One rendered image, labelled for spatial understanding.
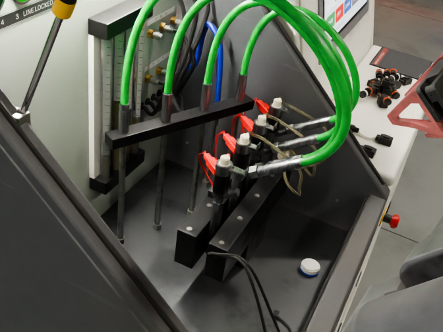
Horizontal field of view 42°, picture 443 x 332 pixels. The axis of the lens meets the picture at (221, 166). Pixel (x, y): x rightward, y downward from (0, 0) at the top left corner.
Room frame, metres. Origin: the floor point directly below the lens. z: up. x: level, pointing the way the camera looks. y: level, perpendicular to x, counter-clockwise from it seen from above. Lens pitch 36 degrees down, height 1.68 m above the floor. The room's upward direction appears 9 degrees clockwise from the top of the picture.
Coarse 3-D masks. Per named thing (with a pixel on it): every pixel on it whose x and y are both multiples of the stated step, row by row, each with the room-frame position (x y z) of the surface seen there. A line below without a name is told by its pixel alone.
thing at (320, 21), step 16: (272, 16) 1.02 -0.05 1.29; (320, 16) 1.00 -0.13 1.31; (256, 32) 1.03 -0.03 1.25; (336, 32) 0.98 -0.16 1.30; (352, 64) 0.97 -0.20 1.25; (240, 80) 1.04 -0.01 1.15; (352, 80) 0.96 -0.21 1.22; (240, 96) 1.03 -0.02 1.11; (288, 128) 0.99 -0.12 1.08; (304, 128) 0.98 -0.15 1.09
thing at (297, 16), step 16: (272, 0) 0.77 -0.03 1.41; (144, 16) 0.85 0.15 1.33; (304, 16) 0.76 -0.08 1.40; (128, 48) 0.85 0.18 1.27; (320, 48) 0.74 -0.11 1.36; (128, 64) 0.85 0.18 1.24; (336, 64) 0.74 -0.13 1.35; (128, 80) 0.86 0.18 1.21; (336, 80) 0.73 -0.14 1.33; (128, 96) 0.86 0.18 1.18; (336, 144) 0.72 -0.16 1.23; (304, 160) 0.74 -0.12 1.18; (320, 160) 0.73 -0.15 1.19
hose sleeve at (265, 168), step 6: (276, 162) 0.76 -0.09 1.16; (282, 162) 0.75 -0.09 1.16; (288, 162) 0.75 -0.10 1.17; (294, 162) 0.74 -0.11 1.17; (300, 162) 0.74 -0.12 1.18; (258, 168) 0.76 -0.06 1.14; (264, 168) 0.76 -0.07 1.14; (270, 168) 0.75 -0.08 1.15; (276, 168) 0.75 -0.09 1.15; (282, 168) 0.75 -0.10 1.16; (288, 168) 0.74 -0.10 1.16; (294, 168) 0.74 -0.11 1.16; (300, 168) 0.74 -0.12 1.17; (258, 174) 0.76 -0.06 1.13; (264, 174) 0.76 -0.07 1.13; (270, 174) 0.75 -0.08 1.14
